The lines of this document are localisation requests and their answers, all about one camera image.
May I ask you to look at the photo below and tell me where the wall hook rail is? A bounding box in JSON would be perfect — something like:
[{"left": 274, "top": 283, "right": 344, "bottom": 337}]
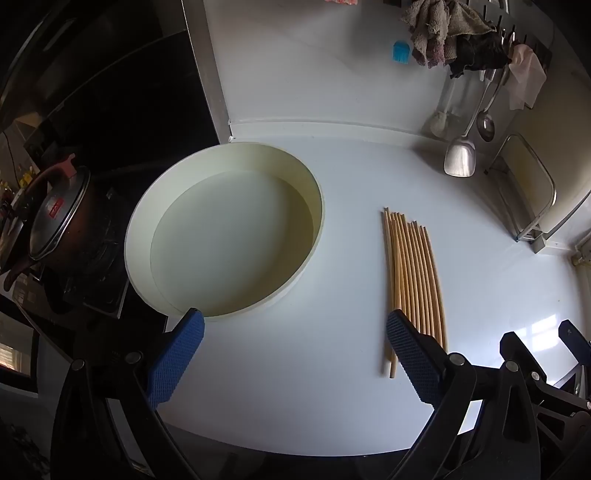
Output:
[{"left": 466, "top": 0, "right": 555, "bottom": 65}]

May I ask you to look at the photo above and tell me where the metal spatula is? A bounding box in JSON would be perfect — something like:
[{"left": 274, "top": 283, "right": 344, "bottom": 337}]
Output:
[{"left": 443, "top": 69, "right": 498, "bottom": 178}]

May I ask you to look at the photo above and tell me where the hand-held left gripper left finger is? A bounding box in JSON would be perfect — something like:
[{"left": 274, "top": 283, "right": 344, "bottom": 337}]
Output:
[{"left": 50, "top": 308, "right": 205, "bottom": 480}]

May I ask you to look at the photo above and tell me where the white dish brush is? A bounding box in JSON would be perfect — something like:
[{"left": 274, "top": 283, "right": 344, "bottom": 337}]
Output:
[{"left": 429, "top": 74, "right": 459, "bottom": 137}]

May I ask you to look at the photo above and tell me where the group of condiment bottles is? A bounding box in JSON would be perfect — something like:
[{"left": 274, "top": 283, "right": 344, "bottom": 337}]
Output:
[{"left": 0, "top": 161, "right": 36, "bottom": 222}]

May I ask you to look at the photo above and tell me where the black range hood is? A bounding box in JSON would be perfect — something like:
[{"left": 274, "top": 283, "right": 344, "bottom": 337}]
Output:
[{"left": 0, "top": 0, "right": 221, "bottom": 153}]

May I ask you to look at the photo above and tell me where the bundle of wooden chopsticks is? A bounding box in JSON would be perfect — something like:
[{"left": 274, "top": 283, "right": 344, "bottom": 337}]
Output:
[{"left": 381, "top": 208, "right": 450, "bottom": 380}]

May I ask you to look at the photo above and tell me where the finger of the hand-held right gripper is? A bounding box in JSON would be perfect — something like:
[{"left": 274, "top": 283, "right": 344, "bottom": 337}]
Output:
[
  {"left": 500, "top": 331, "right": 549, "bottom": 385},
  {"left": 558, "top": 320, "right": 591, "bottom": 370}
]

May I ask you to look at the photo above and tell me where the dark cooking pot with lid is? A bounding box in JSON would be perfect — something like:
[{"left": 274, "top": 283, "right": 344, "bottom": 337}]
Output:
[{"left": 4, "top": 154, "right": 100, "bottom": 292}]

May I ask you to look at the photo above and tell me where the grey knitted rag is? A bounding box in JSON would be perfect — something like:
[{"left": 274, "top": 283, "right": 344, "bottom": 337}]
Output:
[{"left": 401, "top": 0, "right": 496, "bottom": 69}]

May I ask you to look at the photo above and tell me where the white cloth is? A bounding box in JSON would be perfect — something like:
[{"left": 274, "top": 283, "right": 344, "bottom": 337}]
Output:
[{"left": 508, "top": 44, "right": 548, "bottom": 112}]

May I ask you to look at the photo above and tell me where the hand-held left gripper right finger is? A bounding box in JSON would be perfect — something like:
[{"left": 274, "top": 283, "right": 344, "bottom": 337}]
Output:
[{"left": 386, "top": 310, "right": 542, "bottom": 480}]

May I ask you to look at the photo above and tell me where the stainless steel rack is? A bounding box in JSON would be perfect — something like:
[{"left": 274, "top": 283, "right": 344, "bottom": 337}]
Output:
[{"left": 484, "top": 134, "right": 557, "bottom": 241}]

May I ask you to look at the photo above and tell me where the metal ladle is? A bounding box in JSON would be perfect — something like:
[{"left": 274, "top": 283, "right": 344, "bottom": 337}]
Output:
[{"left": 476, "top": 65, "right": 511, "bottom": 143}]

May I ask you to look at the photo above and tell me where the dark cloth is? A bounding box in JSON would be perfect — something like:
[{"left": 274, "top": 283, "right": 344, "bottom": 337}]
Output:
[{"left": 445, "top": 32, "right": 511, "bottom": 79}]

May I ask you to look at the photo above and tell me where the white round basin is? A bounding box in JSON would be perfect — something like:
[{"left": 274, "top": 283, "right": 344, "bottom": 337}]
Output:
[{"left": 124, "top": 142, "right": 325, "bottom": 320}]

